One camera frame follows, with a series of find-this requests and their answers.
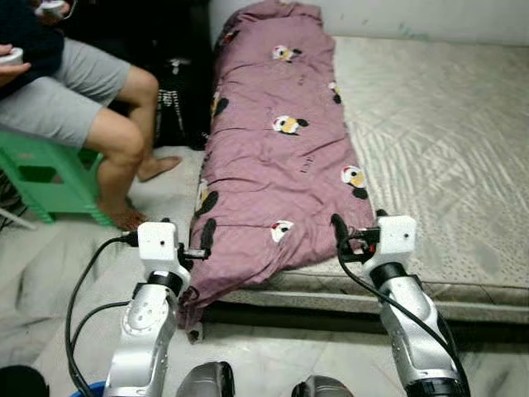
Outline mauve panda print blanket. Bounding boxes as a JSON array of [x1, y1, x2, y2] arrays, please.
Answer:
[[178, 0, 378, 332]]

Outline person's right hand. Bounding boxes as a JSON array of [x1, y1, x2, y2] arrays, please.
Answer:
[[0, 60, 32, 86]]

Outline person's left hand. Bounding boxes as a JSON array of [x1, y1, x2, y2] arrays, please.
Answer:
[[33, 0, 74, 22]]

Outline white grey-dotted quilted mattress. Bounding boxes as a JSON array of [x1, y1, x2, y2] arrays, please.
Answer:
[[219, 35, 529, 323]]

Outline black white-print bag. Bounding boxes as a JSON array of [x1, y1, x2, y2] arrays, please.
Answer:
[[153, 54, 212, 151]]

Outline grey right robot leg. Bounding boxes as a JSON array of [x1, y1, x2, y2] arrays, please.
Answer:
[[291, 375, 356, 397]]

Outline green plastic stool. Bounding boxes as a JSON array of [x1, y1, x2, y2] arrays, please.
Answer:
[[0, 128, 117, 229]]

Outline seated person grey shorts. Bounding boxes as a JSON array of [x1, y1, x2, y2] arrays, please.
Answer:
[[0, 0, 184, 232]]

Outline black round object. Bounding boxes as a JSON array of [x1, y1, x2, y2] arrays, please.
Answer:
[[0, 364, 50, 397]]

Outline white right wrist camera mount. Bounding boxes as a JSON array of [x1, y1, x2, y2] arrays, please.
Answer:
[[364, 215, 417, 278]]

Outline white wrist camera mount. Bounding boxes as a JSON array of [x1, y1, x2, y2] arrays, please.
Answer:
[[364, 215, 417, 278], [136, 221, 184, 274]]

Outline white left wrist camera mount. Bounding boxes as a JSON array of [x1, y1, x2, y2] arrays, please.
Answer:
[[136, 221, 184, 274]]

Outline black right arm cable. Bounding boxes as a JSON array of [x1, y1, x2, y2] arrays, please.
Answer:
[[335, 240, 469, 391]]

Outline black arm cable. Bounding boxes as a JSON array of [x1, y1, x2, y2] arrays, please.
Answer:
[[66, 232, 141, 397], [335, 240, 469, 391]]

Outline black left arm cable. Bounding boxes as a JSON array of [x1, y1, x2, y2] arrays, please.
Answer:
[[66, 232, 141, 397]]

